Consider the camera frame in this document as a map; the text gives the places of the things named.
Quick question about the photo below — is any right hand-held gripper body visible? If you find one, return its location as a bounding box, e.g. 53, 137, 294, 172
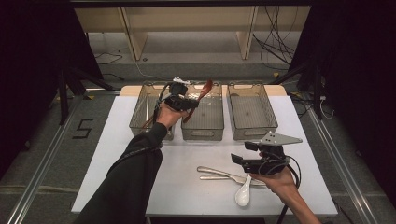
242, 131, 303, 175

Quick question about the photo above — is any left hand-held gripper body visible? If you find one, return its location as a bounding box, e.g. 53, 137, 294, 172
163, 77, 191, 112

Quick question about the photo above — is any smoky transparent plastic bin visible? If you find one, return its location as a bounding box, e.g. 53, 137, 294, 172
226, 80, 279, 142
180, 79, 225, 142
128, 80, 180, 142

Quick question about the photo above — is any brown wooden spoon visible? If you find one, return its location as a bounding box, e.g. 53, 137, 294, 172
182, 78, 214, 124

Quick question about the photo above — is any white chopstick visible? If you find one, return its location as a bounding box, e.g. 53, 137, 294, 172
144, 93, 150, 139

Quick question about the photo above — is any white ceramic spoon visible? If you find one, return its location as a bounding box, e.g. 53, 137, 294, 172
233, 175, 252, 208

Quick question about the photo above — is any person's left hand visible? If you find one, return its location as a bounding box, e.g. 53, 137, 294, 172
155, 102, 188, 130

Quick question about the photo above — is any person's right hand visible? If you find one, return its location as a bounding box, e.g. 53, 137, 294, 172
250, 169, 298, 204

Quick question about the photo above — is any white table sheet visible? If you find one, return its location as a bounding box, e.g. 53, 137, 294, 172
70, 94, 339, 217

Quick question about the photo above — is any beige wooden furniture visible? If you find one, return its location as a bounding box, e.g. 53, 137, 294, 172
74, 6, 312, 62

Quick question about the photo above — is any black metal stand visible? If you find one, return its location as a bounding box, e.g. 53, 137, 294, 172
57, 66, 116, 125
270, 62, 325, 120

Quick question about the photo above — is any black curtain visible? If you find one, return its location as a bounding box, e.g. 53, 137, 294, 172
289, 0, 396, 200
0, 0, 106, 175

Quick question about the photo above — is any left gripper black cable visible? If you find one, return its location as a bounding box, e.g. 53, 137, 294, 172
113, 81, 176, 169

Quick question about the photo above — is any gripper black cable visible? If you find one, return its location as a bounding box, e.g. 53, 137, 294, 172
258, 155, 303, 224
113, 81, 176, 169

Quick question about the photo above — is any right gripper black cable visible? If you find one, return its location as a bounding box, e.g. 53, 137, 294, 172
258, 155, 303, 224

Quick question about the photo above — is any white floor cable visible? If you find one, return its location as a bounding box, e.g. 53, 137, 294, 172
130, 57, 164, 81

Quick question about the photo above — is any aluminium floor rail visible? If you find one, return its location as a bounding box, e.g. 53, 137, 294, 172
6, 88, 120, 224
306, 105, 379, 224

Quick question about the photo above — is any thin black floor cable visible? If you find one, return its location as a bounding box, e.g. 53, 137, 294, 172
94, 50, 125, 82

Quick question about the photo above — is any white plug with cable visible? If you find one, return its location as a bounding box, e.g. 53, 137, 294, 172
319, 95, 335, 120

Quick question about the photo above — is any bundle of black floor cables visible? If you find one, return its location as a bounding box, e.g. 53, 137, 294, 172
251, 6, 300, 71

